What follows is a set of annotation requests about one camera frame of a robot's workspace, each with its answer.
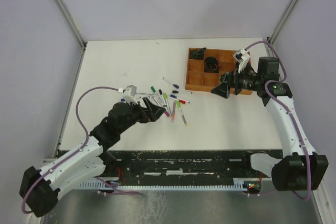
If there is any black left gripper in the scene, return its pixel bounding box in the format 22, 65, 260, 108
118, 97, 165, 134

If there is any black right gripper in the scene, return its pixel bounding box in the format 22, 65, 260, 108
211, 63, 263, 99

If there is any pink highlighter pen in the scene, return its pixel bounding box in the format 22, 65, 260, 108
172, 101, 176, 122

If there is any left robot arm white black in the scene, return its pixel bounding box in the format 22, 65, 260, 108
19, 98, 165, 217

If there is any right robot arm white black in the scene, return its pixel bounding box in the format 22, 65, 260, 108
211, 57, 329, 192

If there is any black capped thin marker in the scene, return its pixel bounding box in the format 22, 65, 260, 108
159, 89, 164, 102

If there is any orange wooden compartment tray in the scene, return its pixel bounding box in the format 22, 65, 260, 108
185, 48, 237, 92

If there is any white marker black cap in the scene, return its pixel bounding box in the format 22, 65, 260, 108
172, 90, 193, 94

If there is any black cable coil middle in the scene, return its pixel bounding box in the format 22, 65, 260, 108
203, 56, 221, 73

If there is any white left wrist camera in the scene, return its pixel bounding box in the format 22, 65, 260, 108
118, 85, 138, 104

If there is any black cable bundle top-left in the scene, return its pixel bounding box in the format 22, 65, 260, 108
190, 47, 207, 60

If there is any white slotted cable duct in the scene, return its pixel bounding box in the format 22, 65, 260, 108
76, 179, 247, 191

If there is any aluminium frame post left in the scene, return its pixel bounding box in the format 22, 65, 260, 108
39, 0, 87, 49

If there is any aluminium frame post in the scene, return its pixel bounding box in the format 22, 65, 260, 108
268, 0, 300, 45
39, 0, 87, 49

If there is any aluminium frame post right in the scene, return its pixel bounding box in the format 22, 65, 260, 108
268, 0, 300, 45

